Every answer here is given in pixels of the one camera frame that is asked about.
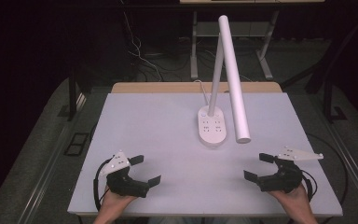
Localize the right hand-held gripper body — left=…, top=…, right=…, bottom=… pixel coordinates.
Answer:
left=257, top=146, right=324, bottom=194

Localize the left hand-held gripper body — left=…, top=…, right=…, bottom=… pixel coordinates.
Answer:
left=99, top=149, right=150, bottom=199

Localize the white desk lamp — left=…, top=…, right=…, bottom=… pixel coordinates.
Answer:
left=197, top=14, right=252, bottom=148

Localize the person's left hand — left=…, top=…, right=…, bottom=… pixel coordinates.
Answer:
left=99, top=186, right=138, bottom=217

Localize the person's right hand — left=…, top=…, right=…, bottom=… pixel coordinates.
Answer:
left=267, top=183, right=314, bottom=217

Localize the white table mat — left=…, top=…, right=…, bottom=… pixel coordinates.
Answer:
left=67, top=91, right=344, bottom=218

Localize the black metal stand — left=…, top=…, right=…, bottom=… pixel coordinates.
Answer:
left=322, top=76, right=349, bottom=124
left=67, top=68, right=88, bottom=123

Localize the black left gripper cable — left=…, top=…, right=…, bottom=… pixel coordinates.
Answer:
left=92, top=157, right=112, bottom=213

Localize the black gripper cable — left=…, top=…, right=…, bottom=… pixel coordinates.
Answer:
left=300, top=169, right=319, bottom=203
left=92, top=157, right=112, bottom=213

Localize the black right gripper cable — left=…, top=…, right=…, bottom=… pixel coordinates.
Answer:
left=300, top=169, right=319, bottom=203

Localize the black floor frame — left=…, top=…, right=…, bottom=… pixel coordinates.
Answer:
left=62, top=132, right=90, bottom=158

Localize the black floor cable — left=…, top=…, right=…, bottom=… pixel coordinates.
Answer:
left=306, top=133, right=350, bottom=208

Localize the metal floor rail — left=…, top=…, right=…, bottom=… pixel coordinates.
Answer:
left=321, top=119, right=358, bottom=216
left=16, top=92, right=88, bottom=224

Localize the white lamp cable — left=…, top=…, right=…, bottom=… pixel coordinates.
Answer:
left=193, top=79, right=211, bottom=106

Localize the white floor cable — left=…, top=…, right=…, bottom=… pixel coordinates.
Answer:
left=121, top=8, right=165, bottom=83

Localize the grey metal frame desk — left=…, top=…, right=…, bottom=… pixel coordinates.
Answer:
left=179, top=0, right=326, bottom=81

